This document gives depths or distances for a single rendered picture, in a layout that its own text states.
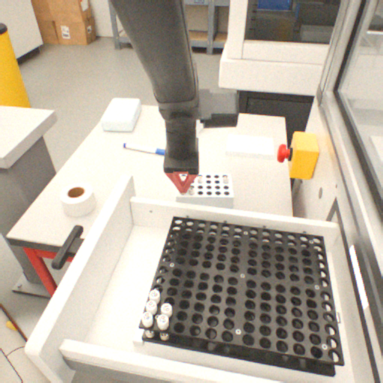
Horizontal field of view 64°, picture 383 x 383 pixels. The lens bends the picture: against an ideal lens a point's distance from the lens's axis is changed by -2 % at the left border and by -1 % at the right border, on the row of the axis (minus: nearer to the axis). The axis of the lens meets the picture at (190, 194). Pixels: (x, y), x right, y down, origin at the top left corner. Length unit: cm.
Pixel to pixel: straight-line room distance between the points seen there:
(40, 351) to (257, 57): 96
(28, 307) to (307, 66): 143
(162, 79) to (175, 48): 6
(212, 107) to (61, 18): 431
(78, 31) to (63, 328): 445
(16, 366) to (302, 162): 96
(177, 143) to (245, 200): 24
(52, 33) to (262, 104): 399
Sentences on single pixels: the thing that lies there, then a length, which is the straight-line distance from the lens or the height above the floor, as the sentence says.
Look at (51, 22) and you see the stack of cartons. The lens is 485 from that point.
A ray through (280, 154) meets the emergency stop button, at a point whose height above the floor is 88.
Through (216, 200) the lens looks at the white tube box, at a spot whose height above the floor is 79.
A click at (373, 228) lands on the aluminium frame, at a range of 39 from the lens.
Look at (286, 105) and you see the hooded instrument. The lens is 118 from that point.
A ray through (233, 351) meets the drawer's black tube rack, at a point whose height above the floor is 87.
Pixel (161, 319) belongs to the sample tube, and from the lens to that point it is 37.
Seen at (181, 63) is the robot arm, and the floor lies 113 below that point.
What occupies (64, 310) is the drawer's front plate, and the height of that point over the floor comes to 92.
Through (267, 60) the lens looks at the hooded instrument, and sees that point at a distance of 110.
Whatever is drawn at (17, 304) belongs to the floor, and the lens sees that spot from 160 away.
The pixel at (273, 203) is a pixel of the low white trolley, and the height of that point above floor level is 76.
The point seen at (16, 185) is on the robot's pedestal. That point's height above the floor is 62.
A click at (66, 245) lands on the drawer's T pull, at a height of 91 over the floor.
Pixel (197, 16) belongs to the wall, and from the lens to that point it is 456.
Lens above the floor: 124
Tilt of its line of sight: 42 degrees down
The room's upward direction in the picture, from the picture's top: straight up
